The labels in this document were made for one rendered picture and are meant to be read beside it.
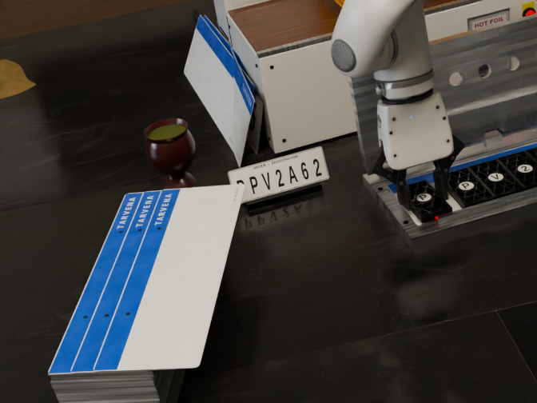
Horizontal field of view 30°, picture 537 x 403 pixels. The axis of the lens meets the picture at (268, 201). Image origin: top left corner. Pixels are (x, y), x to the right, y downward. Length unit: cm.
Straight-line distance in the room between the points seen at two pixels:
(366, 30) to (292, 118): 43
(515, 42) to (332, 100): 32
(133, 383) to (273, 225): 46
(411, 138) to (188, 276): 38
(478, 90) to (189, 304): 63
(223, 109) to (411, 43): 56
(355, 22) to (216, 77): 65
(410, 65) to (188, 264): 41
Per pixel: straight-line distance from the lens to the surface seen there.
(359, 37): 134
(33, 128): 206
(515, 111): 166
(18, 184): 187
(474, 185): 155
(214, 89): 194
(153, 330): 125
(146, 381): 121
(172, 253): 137
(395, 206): 153
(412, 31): 141
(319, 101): 173
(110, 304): 131
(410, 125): 145
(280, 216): 159
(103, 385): 123
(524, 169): 158
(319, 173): 164
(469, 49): 162
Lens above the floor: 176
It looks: 32 degrees down
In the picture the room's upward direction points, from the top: 10 degrees counter-clockwise
